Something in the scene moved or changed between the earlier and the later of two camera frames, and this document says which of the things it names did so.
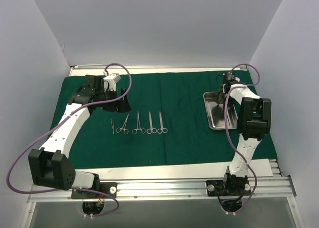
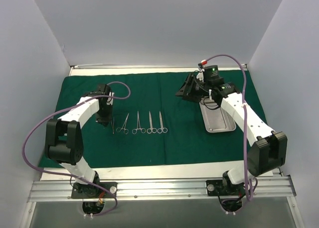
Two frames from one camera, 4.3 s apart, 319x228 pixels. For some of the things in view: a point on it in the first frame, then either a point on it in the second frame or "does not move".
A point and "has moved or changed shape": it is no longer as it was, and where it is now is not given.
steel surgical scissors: (162, 129) does not move
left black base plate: (110, 188) does not move
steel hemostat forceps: (143, 130) does not move
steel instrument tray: (216, 114) has moved or changed shape
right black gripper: (222, 98) to (190, 87)
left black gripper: (117, 104) to (102, 116)
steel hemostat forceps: (125, 131) does not move
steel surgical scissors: (151, 129) does not move
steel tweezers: (112, 125) does not move
